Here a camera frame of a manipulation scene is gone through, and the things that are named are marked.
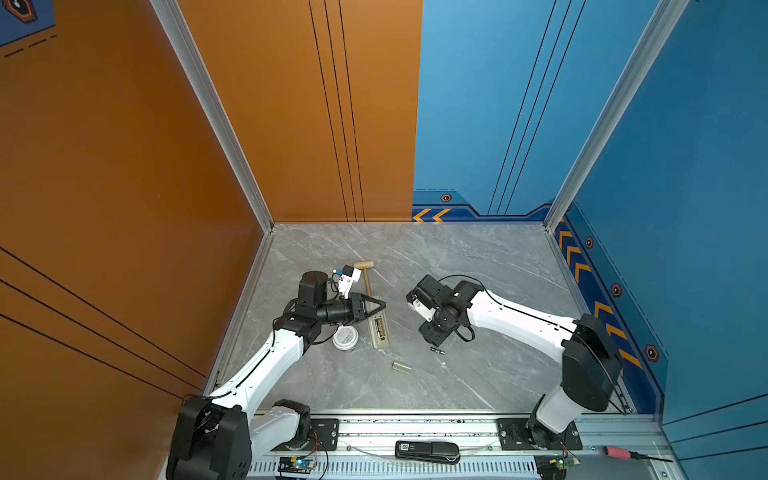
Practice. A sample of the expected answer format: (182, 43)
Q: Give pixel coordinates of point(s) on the remote battery cover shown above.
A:
(401, 367)

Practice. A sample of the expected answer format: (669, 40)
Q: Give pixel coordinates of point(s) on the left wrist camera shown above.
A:
(348, 276)

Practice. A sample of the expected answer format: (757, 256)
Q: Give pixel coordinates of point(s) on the aluminium corner post left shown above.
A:
(177, 31)

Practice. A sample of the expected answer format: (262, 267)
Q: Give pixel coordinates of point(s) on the aluminium corner post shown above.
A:
(652, 40)
(177, 31)

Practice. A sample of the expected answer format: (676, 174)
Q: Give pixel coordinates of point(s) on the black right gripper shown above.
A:
(429, 335)

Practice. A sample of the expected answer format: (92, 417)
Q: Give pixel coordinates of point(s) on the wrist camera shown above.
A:
(426, 297)
(348, 276)

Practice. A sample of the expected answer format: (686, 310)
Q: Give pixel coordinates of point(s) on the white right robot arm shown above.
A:
(589, 359)

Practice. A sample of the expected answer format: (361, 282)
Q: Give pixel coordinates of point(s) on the circuit board right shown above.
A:
(555, 468)

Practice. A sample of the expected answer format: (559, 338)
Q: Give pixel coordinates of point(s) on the pink handled screwdriver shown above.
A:
(623, 454)

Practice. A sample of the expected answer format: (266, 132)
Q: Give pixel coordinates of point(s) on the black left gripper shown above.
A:
(356, 309)

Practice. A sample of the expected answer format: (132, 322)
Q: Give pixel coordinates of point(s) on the aluminium corner post right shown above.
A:
(652, 40)

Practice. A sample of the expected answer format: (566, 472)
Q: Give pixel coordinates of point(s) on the black handheld scanner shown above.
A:
(432, 452)

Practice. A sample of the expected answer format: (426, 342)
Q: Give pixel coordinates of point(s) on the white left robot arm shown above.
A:
(219, 435)

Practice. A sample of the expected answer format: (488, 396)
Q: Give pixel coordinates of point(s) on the wooden mallet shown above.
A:
(364, 267)

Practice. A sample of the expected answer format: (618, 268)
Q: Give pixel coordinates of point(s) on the green circuit board left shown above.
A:
(300, 467)

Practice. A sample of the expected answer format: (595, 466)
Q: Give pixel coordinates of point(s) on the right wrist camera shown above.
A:
(426, 297)

